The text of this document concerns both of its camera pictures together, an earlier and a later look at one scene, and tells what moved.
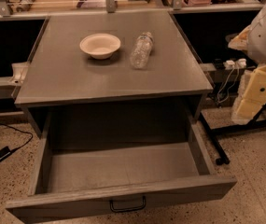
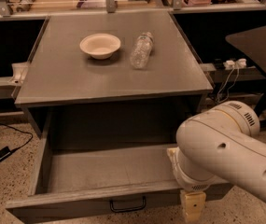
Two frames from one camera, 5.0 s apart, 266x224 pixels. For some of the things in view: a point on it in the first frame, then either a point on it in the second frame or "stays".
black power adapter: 1,154 stays
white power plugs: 240,63 stays
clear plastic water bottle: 141,50 stays
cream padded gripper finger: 263,83 to 193,204
